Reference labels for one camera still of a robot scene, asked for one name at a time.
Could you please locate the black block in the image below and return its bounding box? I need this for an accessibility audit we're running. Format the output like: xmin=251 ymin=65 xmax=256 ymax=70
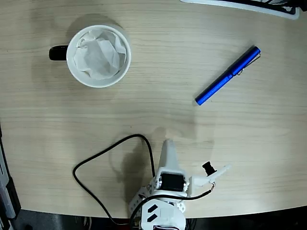
xmin=7 ymin=177 xmax=22 ymax=218

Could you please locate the crumpled white tissue paper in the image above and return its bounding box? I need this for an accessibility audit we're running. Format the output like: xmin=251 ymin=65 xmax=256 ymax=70
xmin=73 ymin=30 xmax=127 ymax=81

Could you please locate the white mug with black handle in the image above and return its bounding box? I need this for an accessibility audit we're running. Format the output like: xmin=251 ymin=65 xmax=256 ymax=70
xmin=48 ymin=24 xmax=132 ymax=88

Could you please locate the grey metal bar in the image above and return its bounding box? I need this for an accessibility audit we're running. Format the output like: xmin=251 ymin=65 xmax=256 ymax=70
xmin=0 ymin=143 xmax=16 ymax=220

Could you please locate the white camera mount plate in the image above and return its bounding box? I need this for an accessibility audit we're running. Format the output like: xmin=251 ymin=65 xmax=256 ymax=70
xmin=190 ymin=164 xmax=232 ymax=190

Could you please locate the silver desk cable box frame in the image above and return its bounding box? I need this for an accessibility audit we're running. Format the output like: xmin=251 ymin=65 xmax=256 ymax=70
xmin=179 ymin=0 xmax=300 ymax=21

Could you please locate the blue pen with metal clip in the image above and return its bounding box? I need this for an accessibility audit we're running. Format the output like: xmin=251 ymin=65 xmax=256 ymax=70
xmin=194 ymin=46 xmax=261 ymax=106

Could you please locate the black camera cable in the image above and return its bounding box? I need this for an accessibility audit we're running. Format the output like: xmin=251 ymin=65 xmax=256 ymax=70
xmin=73 ymin=134 xmax=216 ymax=226

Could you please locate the black camera lens module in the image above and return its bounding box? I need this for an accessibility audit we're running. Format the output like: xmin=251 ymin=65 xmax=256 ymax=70
xmin=201 ymin=161 xmax=218 ymax=177

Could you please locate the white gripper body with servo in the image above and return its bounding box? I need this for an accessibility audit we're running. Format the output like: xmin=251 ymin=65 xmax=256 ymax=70
xmin=150 ymin=167 xmax=192 ymax=198

